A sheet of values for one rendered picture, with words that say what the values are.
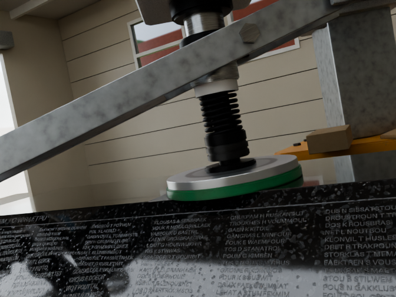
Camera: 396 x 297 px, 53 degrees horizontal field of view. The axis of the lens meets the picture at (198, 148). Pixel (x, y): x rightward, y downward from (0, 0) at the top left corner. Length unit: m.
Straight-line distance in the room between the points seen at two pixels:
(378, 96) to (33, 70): 8.57
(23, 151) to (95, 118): 0.11
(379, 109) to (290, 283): 0.91
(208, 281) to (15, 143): 0.34
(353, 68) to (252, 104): 5.98
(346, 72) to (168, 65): 0.80
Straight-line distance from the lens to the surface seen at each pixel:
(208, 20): 0.63
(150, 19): 0.73
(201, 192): 0.55
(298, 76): 6.95
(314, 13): 0.63
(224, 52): 0.59
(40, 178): 9.02
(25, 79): 9.24
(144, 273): 0.58
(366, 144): 1.16
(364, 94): 1.30
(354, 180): 0.53
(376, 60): 1.33
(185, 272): 0.54
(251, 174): 0.55
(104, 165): 9.47
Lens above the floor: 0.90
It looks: 3 degrees down
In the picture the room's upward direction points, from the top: 11 degrees counter-clockwise
